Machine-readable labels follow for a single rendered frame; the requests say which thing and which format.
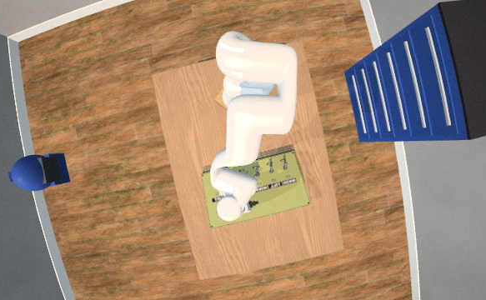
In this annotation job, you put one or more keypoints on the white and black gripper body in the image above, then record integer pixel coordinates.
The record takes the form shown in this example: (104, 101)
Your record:
(247, 208)

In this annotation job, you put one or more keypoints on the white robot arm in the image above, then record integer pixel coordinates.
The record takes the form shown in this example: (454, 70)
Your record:
(251, 112)

